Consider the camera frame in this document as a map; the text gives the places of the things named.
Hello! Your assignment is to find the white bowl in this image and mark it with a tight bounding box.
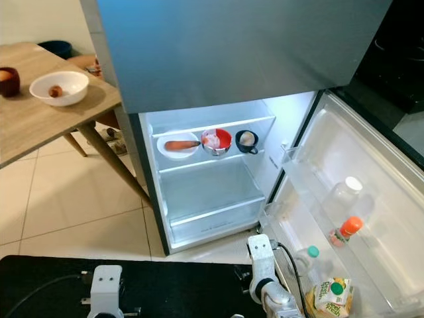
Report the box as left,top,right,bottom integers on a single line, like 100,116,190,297
29,71,90,107
157,131,201,160

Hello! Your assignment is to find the long orange carrot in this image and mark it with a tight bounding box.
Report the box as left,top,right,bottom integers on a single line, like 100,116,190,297
164,140,202,152

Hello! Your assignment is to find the steel fridge compartment door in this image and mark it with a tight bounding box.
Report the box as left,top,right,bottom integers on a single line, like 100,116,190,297
258,91,424,318

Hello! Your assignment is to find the clear fridge crisper drawer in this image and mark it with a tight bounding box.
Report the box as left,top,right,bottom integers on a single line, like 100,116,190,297
159,159,269,249

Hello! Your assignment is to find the stainless steel fridge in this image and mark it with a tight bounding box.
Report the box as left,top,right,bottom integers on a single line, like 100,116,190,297
79,0,424,318

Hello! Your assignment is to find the light wooden table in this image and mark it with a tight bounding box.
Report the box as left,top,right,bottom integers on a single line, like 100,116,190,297
0,42,152,206

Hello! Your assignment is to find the dark red mug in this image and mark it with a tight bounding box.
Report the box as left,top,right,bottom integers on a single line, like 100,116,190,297
0,66,21,99

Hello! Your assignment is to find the grey shoe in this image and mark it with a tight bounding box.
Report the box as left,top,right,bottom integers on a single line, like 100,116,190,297
103,126,123,143

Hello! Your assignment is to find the dark blue bucket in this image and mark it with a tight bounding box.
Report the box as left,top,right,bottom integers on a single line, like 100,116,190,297
38,40,74,59

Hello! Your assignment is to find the person in navy shirt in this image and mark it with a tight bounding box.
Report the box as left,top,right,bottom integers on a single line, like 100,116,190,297
70,53,103,77

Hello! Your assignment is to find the pink wrapped food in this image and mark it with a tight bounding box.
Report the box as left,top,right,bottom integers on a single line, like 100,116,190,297
204,131,221,150

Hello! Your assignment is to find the black floor mat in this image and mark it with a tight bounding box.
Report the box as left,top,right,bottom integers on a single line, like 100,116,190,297
0,255,259,318

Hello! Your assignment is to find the black mug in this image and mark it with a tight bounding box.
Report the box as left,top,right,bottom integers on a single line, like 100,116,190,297
235,130,260,155

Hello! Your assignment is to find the bottle with green cap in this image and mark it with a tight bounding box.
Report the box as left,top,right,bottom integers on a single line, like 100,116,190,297
295,246,321,276

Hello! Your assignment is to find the clear bottle white cap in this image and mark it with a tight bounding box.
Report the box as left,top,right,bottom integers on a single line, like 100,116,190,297
325,176,365,223

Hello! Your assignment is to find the juice carton green cap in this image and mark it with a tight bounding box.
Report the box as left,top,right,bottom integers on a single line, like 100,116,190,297
306,277,354,318

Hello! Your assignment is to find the bottle with orange cap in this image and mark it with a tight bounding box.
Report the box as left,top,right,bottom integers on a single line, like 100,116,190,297
328,216,364,248

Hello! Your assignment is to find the black kitchen cabinet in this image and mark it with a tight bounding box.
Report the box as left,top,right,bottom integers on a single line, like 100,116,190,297
335,0,424,170

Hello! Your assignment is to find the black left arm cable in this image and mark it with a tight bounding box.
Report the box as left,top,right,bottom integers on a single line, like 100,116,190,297
7,272,97,318

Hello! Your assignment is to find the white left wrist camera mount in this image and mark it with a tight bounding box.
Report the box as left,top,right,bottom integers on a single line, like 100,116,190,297
93,265,125,318

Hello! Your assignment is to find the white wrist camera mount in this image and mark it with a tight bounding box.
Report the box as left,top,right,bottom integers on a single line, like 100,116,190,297
93,265,125,318
247,234,278,289

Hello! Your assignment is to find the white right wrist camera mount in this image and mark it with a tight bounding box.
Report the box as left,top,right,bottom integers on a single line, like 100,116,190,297
247,234,278,289

